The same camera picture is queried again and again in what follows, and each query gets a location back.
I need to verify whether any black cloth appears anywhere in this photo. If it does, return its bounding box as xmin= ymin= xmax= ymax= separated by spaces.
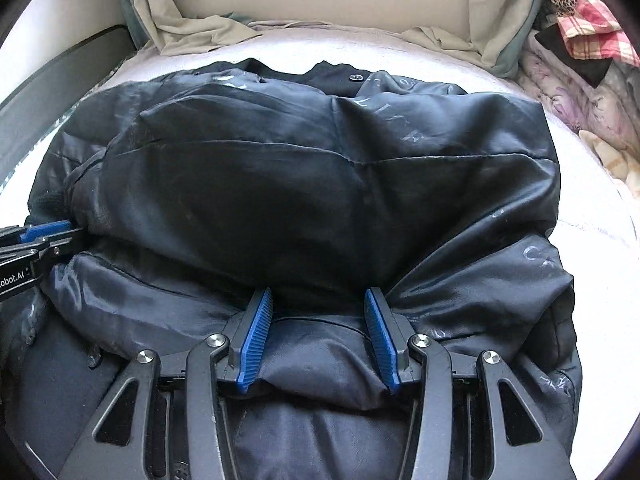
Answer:
xmin=537 ymin=25 xmax=623 ymax=88

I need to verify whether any pink floral quilt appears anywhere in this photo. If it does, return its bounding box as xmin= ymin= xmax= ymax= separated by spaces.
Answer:
xmin=517 ymin=30 xmax=640 ymax=161

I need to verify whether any cream cloth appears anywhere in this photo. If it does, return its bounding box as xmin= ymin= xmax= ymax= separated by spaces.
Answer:
xmin=580 ymin=130 xmax=640 ymax=196

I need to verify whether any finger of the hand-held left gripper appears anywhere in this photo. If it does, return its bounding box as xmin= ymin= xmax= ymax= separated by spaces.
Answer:
xmin=20 ymin=220 xmax=73 ymax=242
xmin=36 ymin=227 xmax=88 ymax=263

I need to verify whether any dark navy printed coat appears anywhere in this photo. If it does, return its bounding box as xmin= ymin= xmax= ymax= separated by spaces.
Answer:
xmin=0 ymin=57 xmax=583 ymax=480

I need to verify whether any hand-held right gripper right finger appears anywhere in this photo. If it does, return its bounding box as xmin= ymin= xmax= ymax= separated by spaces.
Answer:
xmin=364 ymin=287 xmax=583 ymax=480

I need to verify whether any red plaid cloth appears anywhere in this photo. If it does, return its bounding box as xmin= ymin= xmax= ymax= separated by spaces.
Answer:
xmin=557 ymin=0 xmax=640 ymax=68

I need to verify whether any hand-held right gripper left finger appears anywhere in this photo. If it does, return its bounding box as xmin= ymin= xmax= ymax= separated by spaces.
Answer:
xmin=57 ymin=287 xmax=276 ymax=480

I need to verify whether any teal curtain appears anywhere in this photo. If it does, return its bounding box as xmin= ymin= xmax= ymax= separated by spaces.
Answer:
xmin=112 ymin=0 xmax=147 ymax=47
xmin=495 ymin=0 xmax=544 ymax=79

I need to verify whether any beige curtain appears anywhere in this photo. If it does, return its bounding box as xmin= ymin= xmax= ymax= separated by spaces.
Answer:
xmin=400 ymin=0 xmax=538 ymax=79
xmin=127 ymin=0 xmax=262 ymax=57

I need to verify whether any dark grey bed headboard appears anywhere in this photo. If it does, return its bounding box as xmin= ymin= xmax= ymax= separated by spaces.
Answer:
xmin=0 ymin=26 xmax=135 ymax=171

